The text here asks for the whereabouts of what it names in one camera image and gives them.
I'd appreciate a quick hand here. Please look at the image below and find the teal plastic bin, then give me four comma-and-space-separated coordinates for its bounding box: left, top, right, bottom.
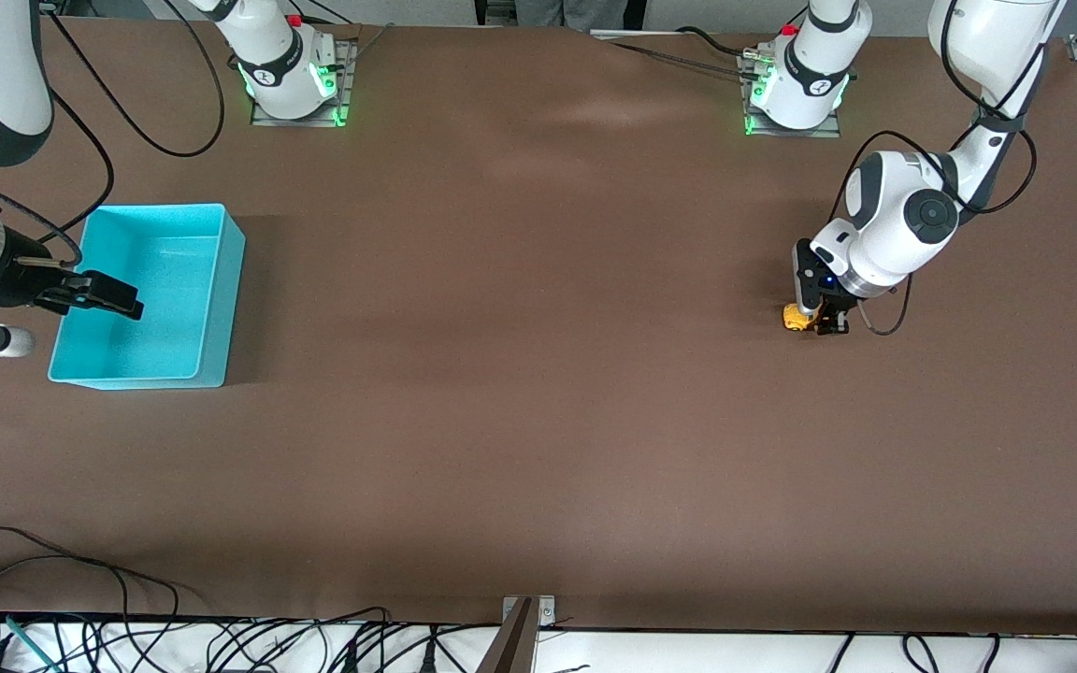
48, 203, 247, 390

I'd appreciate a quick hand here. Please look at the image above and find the person in background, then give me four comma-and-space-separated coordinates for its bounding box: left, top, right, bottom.
515, 0, 628, 32

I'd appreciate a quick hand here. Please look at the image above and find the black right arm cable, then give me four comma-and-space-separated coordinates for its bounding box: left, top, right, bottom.
32, 84, 117, 244

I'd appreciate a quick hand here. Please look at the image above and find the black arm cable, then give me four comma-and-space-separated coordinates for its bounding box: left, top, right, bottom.
32, 84, 117, 244
833, 0, 1050, 337

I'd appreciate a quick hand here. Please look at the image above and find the long black looping cable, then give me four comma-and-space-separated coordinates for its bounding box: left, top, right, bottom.
37, 0, 225, 157

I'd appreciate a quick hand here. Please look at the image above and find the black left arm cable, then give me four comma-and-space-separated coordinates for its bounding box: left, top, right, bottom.
833, 0, 1050, 337

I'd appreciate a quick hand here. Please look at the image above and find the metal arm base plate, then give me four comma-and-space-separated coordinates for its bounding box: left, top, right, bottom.
738, 53, 843, 140
250, 39, 359, 128

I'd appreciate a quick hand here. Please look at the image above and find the black base power cable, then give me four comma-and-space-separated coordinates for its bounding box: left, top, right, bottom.
676, 24, 757, 58

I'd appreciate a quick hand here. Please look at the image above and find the dark base supply cable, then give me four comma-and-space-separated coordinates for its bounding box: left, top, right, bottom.
608, 40, 766, 79

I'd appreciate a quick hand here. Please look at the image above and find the thin grey cable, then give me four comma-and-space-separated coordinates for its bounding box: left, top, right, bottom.
340, 21, 396, 74

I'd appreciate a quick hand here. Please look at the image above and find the metal table edge bracket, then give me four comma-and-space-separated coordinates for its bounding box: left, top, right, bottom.
501, 594, 557, 628

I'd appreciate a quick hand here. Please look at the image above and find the black plug cable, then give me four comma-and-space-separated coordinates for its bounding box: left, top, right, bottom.
412, 624, 443, 673

